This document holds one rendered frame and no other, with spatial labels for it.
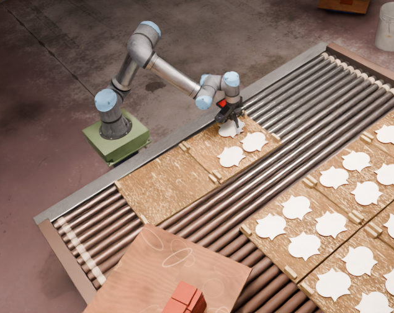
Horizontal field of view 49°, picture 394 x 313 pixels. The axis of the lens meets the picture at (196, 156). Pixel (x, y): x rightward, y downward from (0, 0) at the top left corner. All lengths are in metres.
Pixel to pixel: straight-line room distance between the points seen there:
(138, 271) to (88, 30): 3.89
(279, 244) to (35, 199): 2.22
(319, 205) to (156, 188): 0.78
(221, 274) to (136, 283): 0.34
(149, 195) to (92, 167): 1.57
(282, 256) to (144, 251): 0.58
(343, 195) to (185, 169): 0.77
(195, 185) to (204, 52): 2.64
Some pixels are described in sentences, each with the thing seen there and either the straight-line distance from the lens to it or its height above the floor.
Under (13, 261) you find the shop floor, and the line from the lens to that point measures 3.39.
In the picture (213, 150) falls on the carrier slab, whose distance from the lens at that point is 2.29.
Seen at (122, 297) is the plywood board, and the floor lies 1.04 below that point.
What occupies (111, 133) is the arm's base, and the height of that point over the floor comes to 0.98.
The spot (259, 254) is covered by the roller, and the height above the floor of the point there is 0.92.
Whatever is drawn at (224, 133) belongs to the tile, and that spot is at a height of 0.95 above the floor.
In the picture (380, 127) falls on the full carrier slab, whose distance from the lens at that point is 2.48.
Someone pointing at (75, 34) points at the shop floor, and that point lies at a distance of 5.34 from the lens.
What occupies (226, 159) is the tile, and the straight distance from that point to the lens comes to 2.23.
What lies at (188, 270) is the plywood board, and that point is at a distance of 1.79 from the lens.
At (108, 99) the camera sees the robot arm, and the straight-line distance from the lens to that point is 2.33.
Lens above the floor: 2.62
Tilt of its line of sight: 48 degrees down
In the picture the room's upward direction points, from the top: 9 degrees counter-clockwise
